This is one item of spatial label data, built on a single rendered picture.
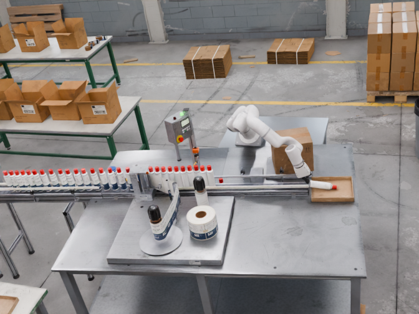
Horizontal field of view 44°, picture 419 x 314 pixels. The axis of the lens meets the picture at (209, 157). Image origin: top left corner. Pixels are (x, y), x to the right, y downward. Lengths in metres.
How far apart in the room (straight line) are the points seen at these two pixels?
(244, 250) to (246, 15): 6.16
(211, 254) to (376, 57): 3.92
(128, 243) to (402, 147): 3.40
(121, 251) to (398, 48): 4.27
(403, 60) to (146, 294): 4.15
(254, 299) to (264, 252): 0.64
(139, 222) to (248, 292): 0.99
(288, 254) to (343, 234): 0.40
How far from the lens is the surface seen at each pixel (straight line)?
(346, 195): 3.91
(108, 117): 5.46
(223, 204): 3.83
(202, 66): 7.88
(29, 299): 3.73
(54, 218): 5.73
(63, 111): 5.77
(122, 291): 4.33
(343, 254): 3.46
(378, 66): 6.69
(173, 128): 3.77
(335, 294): 4.04
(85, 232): 4.01
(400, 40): 6.57
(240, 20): 9.20
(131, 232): 3.79
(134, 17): 9.91
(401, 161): 5.77
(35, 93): 6.14
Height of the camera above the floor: 3.25
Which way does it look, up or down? 33 degrees down
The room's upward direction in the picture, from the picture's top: 10 degrees counter-clockwise
